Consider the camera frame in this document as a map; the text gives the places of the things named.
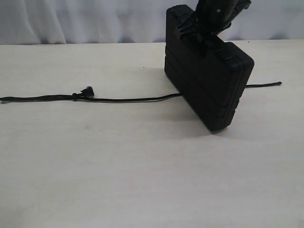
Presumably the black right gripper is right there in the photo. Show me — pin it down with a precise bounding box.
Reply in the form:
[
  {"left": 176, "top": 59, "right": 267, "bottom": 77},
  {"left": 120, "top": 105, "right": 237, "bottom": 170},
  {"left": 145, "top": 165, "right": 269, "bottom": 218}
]
[{"left": 176, "top": 0, "right": 251, "bottom": 38}]

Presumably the black plastic case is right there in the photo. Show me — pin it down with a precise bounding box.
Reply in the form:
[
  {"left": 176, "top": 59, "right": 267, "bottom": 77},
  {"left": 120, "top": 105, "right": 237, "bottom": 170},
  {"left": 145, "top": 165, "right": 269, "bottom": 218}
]
[{"left": 164, "top": 5, "right": 254, "bottom": 132}]

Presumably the black rope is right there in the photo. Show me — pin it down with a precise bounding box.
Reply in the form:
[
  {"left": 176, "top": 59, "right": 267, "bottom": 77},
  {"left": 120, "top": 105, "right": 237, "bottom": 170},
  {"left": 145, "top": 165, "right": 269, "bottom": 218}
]
[{"left": 0, "top": 81, "right": 283, "bottom": 105}]

